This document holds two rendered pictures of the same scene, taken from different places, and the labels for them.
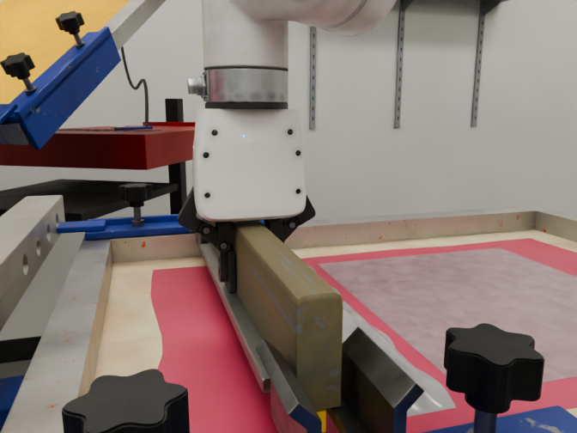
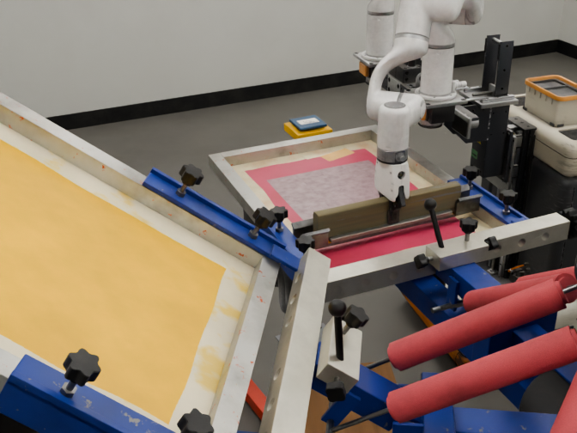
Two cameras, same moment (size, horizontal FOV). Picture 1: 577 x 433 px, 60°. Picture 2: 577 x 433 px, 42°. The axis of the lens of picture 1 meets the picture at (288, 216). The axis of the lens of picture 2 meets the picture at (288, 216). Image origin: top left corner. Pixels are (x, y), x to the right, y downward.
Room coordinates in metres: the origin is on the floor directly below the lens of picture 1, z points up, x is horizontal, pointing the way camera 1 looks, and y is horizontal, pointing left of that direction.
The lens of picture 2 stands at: (0.88, 1.67, 1.91)
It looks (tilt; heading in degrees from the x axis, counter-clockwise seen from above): 28 degrees down; 264
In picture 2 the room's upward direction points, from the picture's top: 1 degrees counter-clockwise
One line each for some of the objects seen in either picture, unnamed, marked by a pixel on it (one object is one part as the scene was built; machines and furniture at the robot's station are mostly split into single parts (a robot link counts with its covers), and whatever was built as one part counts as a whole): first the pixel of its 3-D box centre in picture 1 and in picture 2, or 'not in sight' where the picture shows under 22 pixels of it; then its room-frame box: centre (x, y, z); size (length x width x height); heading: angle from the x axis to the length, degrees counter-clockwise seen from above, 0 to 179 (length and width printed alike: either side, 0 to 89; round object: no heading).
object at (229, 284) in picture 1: (216, 255); (396, 213); (0.46, 0.07, 1.03); 0.03 x 0.03 x 0.07; 16
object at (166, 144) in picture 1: (129, 143); not in sight; (1.61, 0.51, 1.06); 0.61 x 0.46 x 0.12; 166
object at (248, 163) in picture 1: (247, 155); (391, 173); (0.46, 0.04, 1.12); 0.10 x 0.08 x 0.11; 106
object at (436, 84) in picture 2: not in sight; (441, 69); (0.19, -0.48, 1.21); 0.16 x 0.13 x 0.15; 11
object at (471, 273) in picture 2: not in sight; (470, 281); (0.37, 0.37, 1.02); 0.17 x 0.06 x 0.05; 106
